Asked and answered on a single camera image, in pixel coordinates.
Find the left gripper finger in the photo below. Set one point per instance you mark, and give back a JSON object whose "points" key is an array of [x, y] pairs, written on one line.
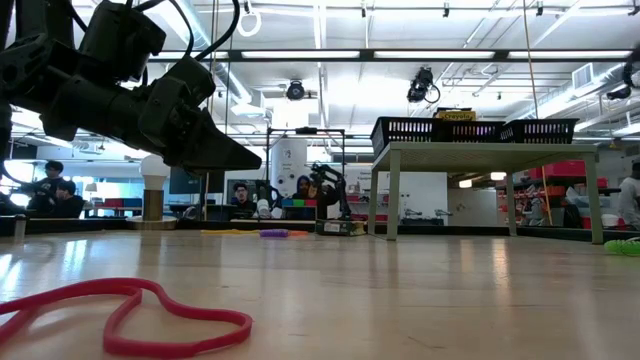
{"points": [[215, 135], [215, 162]]}

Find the yellow green crayon box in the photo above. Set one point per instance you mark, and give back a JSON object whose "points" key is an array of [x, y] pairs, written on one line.
{"points": [[457, 115], [340, 228]]}

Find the black plastic slotted basket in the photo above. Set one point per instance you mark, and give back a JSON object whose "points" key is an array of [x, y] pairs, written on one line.
{"points": [[470, 132], [405, 131], [542, 131]]}

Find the green coil wristband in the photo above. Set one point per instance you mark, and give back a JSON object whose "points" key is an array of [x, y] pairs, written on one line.
{"points": [[625, 247]]}

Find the small black background robot arm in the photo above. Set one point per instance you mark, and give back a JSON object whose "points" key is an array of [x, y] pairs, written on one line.
{"points": [[332, 175]]}

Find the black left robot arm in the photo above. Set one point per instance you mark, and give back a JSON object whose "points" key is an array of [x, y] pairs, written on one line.
{"points": [[75, 100]]}

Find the black monitor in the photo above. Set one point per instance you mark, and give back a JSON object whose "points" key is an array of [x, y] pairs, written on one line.
{"points": [[200, 182]]}

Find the person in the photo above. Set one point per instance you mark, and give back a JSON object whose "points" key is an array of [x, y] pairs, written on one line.
{"points": [[47, 172], [67, 202], [243, 197], [302, 192], [630, 197]]}

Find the white bulb brass lamp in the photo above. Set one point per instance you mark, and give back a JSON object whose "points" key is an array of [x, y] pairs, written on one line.
{"points": [[154, 172]]}

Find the yellow rubber band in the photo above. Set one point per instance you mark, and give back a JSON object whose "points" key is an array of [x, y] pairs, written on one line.
{"points": [[230, 232]]}

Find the small purple coil wristband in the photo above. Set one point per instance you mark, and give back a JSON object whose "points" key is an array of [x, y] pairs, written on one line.
{"points": [[274, 233]]}

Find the box of coloured blocks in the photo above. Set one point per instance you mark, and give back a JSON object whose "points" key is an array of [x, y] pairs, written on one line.
{"points": [[298, 202]]}

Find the orange rubber band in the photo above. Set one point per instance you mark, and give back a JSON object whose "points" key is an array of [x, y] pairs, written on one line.
{"points": [[298, 233]]}

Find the black overhead light beam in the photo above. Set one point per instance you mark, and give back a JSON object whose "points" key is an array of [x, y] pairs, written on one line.
{"points": [[367, 55]]}

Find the red rubber band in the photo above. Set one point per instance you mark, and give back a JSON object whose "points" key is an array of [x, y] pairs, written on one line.
{"points": [[175, 350]]}

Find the pale green metal riser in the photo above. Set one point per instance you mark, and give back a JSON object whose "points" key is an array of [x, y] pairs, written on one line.
{"points": [[475, 156]]}

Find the shelf with red bins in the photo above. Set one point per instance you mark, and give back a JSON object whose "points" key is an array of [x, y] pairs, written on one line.
{"points": [[560, 169]]}

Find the black ceiling fixture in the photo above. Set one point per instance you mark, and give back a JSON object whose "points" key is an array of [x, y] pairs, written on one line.
{"points": [[619, 93]]}

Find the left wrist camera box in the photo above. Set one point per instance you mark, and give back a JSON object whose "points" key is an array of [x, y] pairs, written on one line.
{"points": [[192, 80]]}

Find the black metal frame stand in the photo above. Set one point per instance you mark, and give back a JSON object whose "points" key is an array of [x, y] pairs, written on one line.
{"points": [[306, 130]]}

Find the black overhead camera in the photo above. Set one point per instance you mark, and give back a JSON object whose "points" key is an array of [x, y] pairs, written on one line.
{"points": [[295, 90]]}

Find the small silver post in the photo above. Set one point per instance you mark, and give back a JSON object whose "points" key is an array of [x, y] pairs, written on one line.
{"points": [[20, 225]]}

